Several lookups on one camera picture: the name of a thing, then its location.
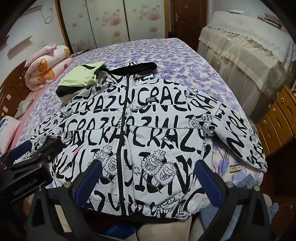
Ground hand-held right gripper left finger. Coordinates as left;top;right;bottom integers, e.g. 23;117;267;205
29;159;103;241

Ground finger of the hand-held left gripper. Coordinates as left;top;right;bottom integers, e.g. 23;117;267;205
32;137;64;168
5;141;33;163

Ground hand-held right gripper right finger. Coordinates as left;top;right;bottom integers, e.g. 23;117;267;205
194;160;272;241

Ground black white printed jacket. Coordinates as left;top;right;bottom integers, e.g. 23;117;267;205
28;61;269;219

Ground pink pillow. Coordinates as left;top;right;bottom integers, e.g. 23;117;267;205
0;115;21;153

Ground person's blue jeans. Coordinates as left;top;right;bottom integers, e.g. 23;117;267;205
200;173;280;241

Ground grey cloth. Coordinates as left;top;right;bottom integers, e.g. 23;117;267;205
15;100;30;117

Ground pink bed sheet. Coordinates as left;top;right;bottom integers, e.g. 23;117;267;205
9;58;74;149

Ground wooden headboard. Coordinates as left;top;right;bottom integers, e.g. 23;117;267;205
0;59;30;121

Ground green black folded garment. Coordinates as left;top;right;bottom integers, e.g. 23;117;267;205
55;61;107;98

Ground pink bear print quilt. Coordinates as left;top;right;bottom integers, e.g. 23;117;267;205
24;44;73;90

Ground wooden drawer cabinet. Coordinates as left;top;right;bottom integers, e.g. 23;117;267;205
257;85;296;158

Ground purple floral blanket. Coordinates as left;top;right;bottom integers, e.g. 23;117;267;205
14;37;274;209

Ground floral sliding door wardrobe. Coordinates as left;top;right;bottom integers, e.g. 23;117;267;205
54;0;173;54

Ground brown wooden door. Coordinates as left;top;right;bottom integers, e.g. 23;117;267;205
170;0;208;47

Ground pink wall shelf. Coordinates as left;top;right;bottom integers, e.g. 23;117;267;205
7;36;31;58

